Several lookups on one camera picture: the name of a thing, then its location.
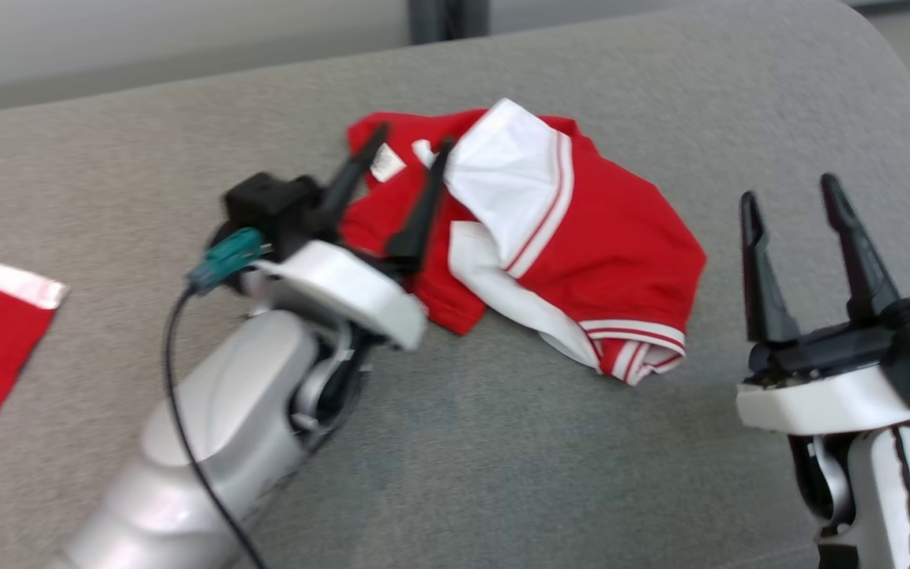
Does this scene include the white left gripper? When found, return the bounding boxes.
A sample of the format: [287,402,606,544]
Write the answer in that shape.
[254,122,456,353]

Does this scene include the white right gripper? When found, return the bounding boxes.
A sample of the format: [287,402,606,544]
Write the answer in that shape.
[735,174,910,435]

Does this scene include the red jersey with striped trim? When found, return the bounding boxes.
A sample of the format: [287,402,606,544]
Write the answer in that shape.
[340,97,707,386]

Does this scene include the black left cable teal plug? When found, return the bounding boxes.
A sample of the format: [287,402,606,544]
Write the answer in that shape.
[163,228,273,569]

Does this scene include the grey metal truss post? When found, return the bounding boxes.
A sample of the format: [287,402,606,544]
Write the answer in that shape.
[408,0,491,44]

